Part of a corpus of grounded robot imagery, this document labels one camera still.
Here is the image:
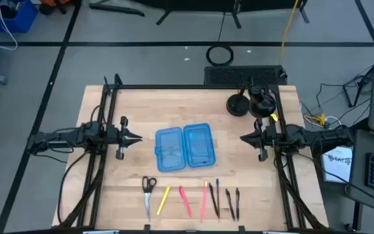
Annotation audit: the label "yellow floor cable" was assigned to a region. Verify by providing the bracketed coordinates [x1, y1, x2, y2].
[279, 0, 300, 64]

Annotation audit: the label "coiled black cable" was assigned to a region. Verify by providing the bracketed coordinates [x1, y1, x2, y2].
[205, 44, 234, 67]

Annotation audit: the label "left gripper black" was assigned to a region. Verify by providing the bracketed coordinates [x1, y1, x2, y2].
[108, 116, 143, 161]

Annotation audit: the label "blue plastic bin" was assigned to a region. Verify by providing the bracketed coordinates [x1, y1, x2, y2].
[0, 0, 38, 33]

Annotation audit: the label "black pen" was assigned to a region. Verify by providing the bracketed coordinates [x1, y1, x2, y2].
[235, 187, 241, 222]
[208, 183, 221, 219]
[225, 188, 236, 222]

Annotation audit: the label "black round base stand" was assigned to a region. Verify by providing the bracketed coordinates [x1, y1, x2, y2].
[225, 84, 251, 117]

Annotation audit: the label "black table with legs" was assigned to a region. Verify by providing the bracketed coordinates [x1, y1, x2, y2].
[131, 0, 310, 29]

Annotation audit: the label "silver metal bracket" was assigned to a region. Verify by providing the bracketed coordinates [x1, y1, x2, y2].
[82, 229, 120, 234]
[262, 229, 300, 234]

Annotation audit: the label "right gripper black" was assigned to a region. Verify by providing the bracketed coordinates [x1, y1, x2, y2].
[240, 117, 279, 163]

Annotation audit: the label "pink pencil yellow end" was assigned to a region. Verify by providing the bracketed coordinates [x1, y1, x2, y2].
[200, 181, 208, 223]

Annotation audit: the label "black perforated metal box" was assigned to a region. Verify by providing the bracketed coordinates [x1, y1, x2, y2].
[203, 64, 288, 86]

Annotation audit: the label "black aluminium table frame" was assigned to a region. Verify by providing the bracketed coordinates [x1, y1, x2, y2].
[56, 73, 327, 233]

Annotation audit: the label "pink highlighter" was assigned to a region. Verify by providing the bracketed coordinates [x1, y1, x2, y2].
[179, 186, 193, 218]

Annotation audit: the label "brown pencil blue eraser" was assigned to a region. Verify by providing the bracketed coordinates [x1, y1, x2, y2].
[215, 178, 221, 222]

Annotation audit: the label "white printed box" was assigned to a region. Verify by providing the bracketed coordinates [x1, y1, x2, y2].
[321, 146, 353, 183]

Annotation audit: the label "orange object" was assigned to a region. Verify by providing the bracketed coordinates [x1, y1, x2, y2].
[40, 0, 74, 7]

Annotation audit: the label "black handled scissors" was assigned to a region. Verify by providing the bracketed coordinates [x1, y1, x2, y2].
[142, 175, 158, 222]

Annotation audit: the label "black stand leg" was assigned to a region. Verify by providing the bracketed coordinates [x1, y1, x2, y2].
[88, 2, 145, 17]

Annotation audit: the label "yellow highlighter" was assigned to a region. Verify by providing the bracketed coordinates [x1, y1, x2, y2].
[156, 185, 171, 216]

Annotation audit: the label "blue plastic supply box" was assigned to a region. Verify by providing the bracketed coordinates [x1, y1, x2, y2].
[155, 122, 217, 173]

